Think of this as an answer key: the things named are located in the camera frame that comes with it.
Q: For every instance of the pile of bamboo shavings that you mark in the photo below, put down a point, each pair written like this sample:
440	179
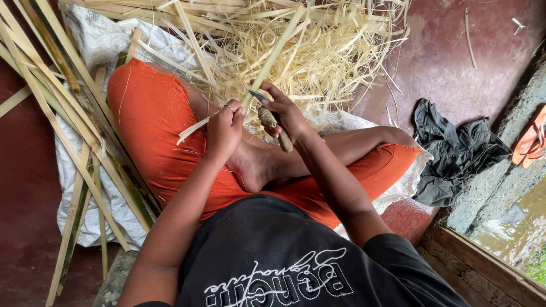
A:
324	51

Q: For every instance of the dark green crumpled cloth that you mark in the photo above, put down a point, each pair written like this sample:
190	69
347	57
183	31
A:
452	157

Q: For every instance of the person's orange shorts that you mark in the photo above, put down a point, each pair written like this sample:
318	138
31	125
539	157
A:
149	123

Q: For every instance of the orange sandal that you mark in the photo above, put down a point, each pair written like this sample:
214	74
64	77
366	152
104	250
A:
531	143

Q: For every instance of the person's black printed t-shirt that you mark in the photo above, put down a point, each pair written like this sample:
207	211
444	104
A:
273	264

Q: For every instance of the person's left hand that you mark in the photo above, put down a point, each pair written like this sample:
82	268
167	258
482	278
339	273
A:
222	134

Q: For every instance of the grey concrete block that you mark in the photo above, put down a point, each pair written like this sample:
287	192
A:
113	279

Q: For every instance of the person's right leg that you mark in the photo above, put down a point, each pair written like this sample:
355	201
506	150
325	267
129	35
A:
264	164

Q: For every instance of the thin bamboo sliver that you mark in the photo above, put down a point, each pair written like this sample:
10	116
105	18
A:
469	40

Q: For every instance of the wooden door frame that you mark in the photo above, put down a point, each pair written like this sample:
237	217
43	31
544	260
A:
477	273

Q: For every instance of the white woven sack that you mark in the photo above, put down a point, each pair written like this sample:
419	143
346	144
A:
94	38

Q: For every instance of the person's right hand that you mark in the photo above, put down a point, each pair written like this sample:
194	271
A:
292	115

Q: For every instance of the small bamboo chip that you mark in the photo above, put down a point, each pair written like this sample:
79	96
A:
518	24

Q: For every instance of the person's left leg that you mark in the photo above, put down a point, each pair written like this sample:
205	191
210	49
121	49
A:
200	102

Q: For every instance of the long pale bamboo strip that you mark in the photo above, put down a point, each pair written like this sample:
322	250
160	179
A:
273	55

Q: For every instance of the person's leg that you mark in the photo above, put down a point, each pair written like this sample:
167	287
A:
200	102
264	164

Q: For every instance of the heap of split bamboo slats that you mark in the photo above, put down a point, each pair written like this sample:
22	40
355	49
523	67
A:
64	106

